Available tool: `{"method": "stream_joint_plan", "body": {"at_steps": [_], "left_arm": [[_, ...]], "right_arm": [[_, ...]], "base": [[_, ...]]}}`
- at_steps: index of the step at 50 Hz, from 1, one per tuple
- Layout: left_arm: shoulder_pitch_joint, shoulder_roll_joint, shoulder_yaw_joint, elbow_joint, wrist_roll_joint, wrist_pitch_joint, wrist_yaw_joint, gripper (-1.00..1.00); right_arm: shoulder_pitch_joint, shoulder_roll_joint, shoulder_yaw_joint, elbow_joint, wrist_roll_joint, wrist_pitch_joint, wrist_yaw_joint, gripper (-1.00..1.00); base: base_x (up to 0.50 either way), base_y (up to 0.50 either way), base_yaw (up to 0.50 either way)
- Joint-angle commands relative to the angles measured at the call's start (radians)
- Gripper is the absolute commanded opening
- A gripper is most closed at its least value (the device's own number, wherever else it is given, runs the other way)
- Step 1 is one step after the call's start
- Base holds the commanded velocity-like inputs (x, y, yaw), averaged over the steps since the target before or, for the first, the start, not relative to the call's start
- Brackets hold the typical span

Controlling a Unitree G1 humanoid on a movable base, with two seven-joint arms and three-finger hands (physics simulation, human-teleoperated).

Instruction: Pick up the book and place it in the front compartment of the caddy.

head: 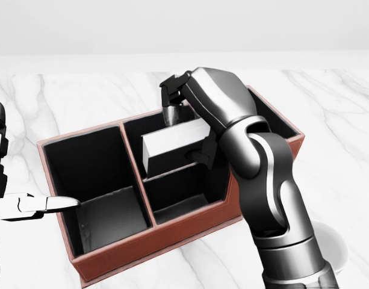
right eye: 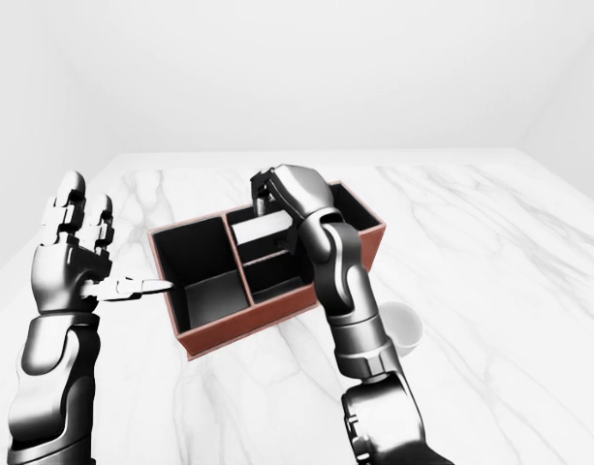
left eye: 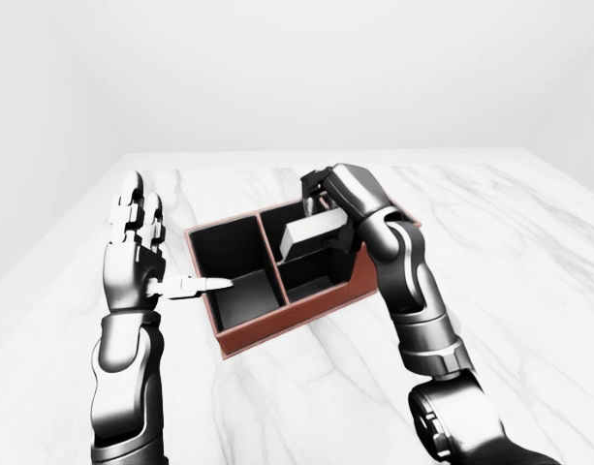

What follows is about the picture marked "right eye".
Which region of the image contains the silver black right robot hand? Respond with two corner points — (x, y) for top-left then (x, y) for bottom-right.
(249, 163), (337, 257)

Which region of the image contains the red-brown desk caddy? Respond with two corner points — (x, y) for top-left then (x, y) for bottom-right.
(147, 179), (388, 361)

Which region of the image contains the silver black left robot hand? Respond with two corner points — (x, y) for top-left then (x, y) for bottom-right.
(30, 170), (174, 316)

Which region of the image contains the white mug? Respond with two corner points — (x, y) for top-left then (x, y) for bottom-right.
(379, 300), (423, 359)

